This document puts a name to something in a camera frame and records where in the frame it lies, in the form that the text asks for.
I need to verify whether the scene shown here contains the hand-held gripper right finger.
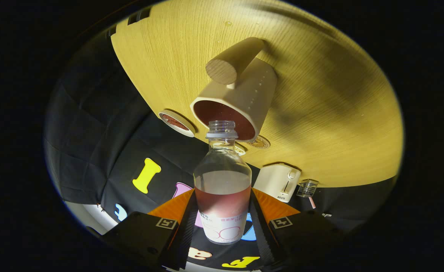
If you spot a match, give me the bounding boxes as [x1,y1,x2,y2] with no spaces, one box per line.
[248,188,345,269]

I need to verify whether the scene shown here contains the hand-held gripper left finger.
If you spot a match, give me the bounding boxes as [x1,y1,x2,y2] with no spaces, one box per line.
[101,188,199,270]

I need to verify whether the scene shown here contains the clear juice bottle pink label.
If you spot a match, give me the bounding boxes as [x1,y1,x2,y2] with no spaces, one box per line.
[193,120,252,245]

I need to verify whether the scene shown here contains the round cork coaster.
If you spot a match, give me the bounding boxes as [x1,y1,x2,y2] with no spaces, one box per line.
[247,135,271,149]

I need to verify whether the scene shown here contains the beige cup wooden handle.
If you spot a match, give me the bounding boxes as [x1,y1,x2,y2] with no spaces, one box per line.
[190,37,278,142]

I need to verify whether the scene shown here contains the white toaster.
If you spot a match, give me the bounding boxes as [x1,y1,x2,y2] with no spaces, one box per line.
[253,163,301,203]

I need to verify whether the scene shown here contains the metal mesh holder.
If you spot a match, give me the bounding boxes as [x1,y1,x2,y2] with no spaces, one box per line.
[296,179,319,198]

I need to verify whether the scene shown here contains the white round plate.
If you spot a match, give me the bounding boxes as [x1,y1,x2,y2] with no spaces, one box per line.
[158,110,196,138]

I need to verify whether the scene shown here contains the red sausage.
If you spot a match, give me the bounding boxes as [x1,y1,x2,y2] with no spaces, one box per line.
[161,113,185,131]

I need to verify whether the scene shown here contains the wooden table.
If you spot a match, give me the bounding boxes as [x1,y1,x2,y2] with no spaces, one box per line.
[110,0,404,188]

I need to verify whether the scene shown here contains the black backdrop cloth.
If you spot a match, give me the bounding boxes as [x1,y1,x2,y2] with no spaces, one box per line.
[44,34,396,270]

